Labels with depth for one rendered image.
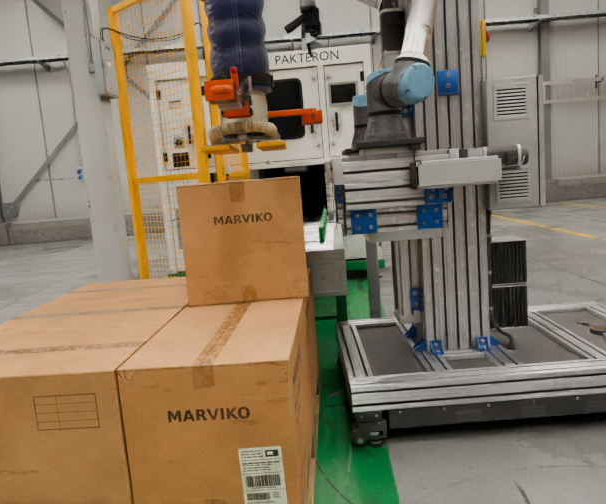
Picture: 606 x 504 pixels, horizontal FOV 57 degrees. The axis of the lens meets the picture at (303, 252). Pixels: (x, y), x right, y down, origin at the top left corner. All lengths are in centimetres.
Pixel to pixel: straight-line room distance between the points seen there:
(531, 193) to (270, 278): 101
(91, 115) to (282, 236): 187
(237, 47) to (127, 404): 126
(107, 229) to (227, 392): 223
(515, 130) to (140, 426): 159
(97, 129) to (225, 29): 152
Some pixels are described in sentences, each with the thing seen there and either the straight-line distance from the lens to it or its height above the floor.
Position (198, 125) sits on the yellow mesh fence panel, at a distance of 329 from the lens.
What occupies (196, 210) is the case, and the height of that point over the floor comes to 86.
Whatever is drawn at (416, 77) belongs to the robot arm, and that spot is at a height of 122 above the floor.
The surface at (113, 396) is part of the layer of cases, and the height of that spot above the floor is 48.
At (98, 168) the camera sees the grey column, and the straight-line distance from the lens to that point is 341.
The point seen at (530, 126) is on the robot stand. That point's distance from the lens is 221.
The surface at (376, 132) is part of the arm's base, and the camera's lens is 194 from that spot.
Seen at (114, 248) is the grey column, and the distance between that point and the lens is 341.
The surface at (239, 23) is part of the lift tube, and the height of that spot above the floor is 148.
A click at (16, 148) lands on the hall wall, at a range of 1262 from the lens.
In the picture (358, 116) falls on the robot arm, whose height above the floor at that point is 117.
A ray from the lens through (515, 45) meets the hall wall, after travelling 1228.
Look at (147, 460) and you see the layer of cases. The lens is 143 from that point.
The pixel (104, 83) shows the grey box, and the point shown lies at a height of 153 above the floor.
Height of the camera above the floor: 95
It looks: 8 degrees down
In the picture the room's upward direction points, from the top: 5 degrees counter-clockwise
